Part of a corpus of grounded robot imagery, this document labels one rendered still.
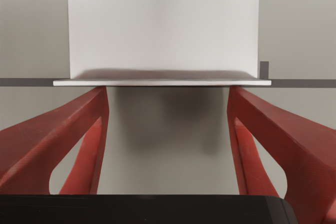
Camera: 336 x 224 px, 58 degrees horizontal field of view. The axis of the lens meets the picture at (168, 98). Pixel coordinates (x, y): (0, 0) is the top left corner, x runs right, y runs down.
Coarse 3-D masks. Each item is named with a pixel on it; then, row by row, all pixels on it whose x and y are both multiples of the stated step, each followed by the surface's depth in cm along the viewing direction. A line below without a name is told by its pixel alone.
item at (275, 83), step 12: (0, 84) 14; (12, 84) 14; (24, 84) 14; (36, 84) 14; (48, 84) 14; (276, 84) 14; (288, 84) 14; (300, 84) 14; (312, 84) 14; (324, 84) 14
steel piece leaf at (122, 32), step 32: (96, 0) 13; (128, 0) 13; (160, 0) 13; (192, 0) 13; (224, 0) 13; (256, 0) 13; (96, 32) 14; (128, 32) 14; (160, 32) 14; (192, 32) 14; (224, 32) 14; (256, 32) 14; (96, 64) 14; (128, 64) 14; (160, 64) 14; (192, 64) 14; (224, 64) 14; (256, 64) 14
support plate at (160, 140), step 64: (0, 0) 14; (64, 0) 14; (320, 0) 14; (0, 64) 14; (64, 64) 14; (320, 64) 14; (0, 128) 14; (128, 128) 14; (192, 128) 14; (128, 192) 14; (192, 192) 14
